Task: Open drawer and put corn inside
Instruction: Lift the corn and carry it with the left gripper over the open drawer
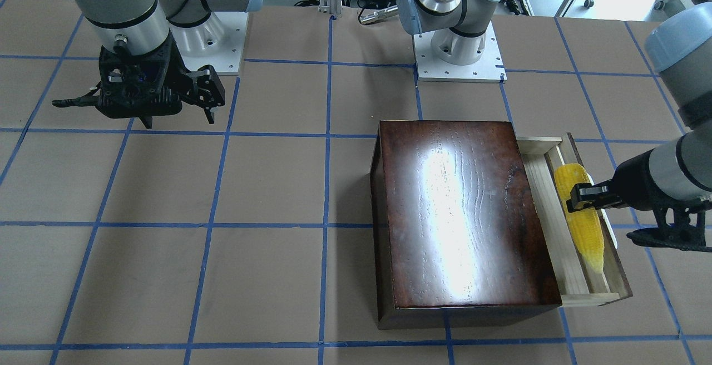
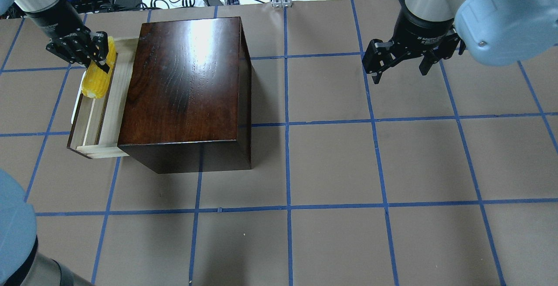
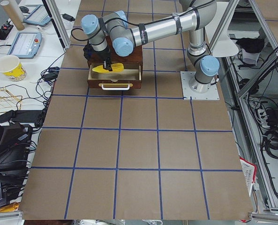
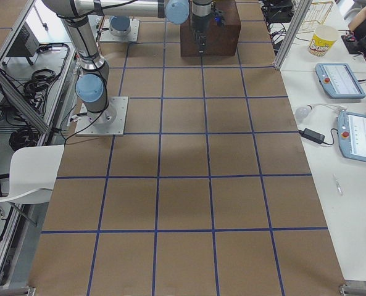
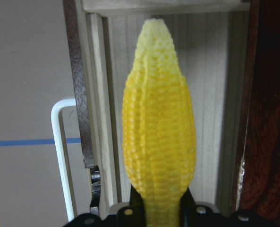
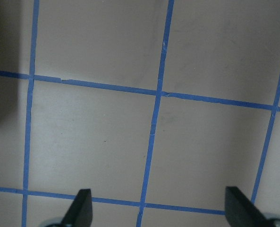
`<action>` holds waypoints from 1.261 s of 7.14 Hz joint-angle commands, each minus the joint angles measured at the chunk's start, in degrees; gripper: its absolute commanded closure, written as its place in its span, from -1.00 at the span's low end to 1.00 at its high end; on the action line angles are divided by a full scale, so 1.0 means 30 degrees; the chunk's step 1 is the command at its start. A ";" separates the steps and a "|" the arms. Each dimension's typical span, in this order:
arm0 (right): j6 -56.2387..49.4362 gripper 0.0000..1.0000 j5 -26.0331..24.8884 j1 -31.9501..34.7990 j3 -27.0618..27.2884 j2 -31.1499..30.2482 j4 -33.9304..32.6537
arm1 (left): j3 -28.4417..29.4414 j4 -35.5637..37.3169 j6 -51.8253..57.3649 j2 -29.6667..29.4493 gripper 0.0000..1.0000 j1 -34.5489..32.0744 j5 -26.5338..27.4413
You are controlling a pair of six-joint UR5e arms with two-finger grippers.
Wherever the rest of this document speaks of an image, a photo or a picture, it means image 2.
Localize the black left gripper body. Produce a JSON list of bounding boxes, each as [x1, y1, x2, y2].
[[28, 0, 92, 64]]

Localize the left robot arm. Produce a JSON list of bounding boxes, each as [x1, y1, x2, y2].
[[1, 0, 110, 73]]

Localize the yellow corn cob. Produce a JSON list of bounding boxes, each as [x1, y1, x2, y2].
[[81, 36, 117, 99]]

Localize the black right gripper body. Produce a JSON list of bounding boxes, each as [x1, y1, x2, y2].
[[390, 4, 464, 58]]

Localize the dark wooden drawer cabinet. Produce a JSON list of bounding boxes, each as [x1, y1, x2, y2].
[[117, 17, 252, 174]]

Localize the wooden drawer with white handle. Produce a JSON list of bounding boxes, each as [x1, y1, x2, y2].
[[67, 37, 138, 159]]

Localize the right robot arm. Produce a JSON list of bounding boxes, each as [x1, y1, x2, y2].
[[361, 0, 558, 84]]

